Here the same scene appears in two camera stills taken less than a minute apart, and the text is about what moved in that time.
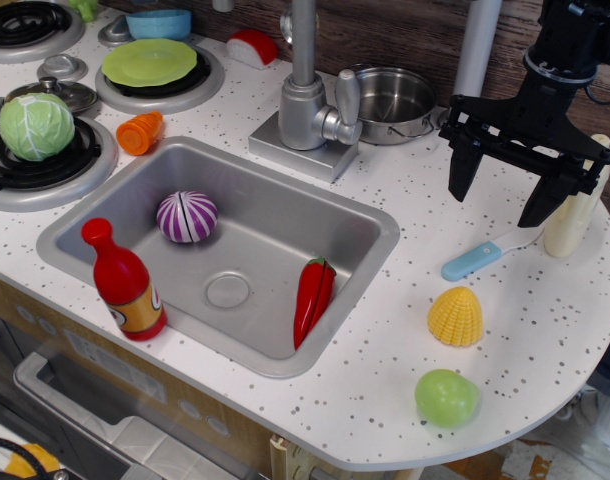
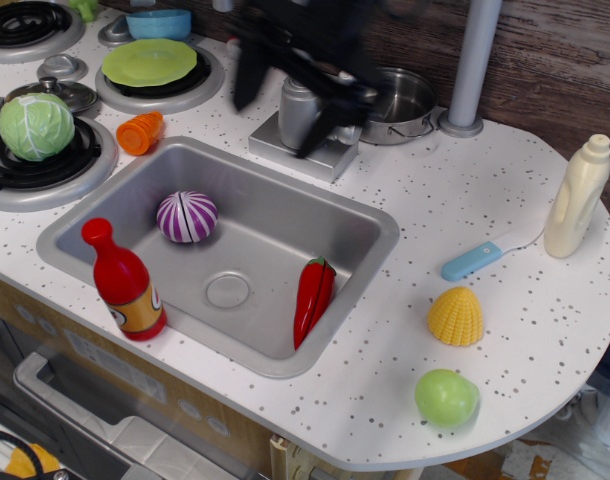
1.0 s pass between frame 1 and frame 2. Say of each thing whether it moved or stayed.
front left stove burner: stayed
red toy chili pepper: stayed
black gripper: moved
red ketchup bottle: stayed
